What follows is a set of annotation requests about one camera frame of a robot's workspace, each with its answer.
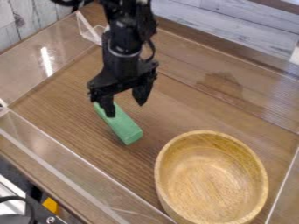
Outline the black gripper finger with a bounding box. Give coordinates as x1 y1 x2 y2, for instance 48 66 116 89
97 94 116 118
132 76 155 106

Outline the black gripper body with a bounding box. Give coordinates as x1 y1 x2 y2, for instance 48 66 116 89
87 31 159 102

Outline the green rectangular block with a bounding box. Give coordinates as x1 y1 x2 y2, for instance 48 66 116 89
93 102 143 145

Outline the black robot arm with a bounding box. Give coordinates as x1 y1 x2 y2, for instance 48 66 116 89
87 0 159 117

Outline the brown wooden bowl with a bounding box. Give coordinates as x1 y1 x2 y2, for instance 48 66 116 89
153 130 268 224

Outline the yellow tag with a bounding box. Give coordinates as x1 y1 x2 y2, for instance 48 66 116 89
41 197 59 214

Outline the clear acrylic corner bracket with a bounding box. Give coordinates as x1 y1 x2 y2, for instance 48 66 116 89
75 11 108 46

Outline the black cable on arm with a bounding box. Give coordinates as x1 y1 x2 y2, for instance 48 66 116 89
51 0 95 7

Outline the clear acrylic tray wall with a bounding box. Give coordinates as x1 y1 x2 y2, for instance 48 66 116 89
0 99 121 224

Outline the black cable bottom left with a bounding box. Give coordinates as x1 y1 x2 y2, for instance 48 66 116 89
0 195 36 224

